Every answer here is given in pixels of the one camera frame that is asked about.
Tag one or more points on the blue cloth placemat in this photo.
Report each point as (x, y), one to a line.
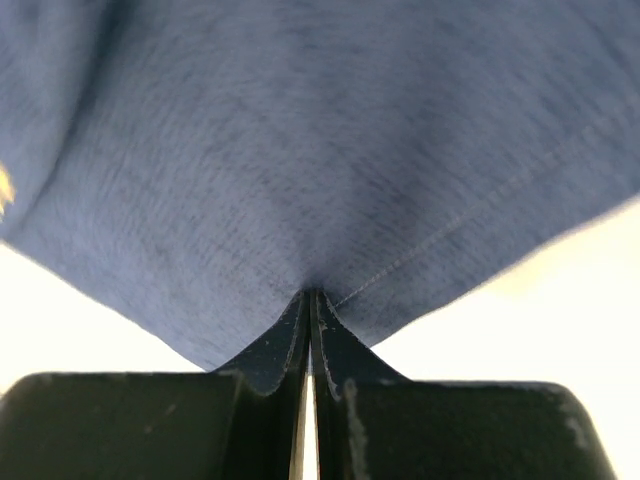
(194, 164)

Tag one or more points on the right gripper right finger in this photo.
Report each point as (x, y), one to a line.
(374, 423)

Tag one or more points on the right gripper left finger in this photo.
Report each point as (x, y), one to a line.
(240, 421)

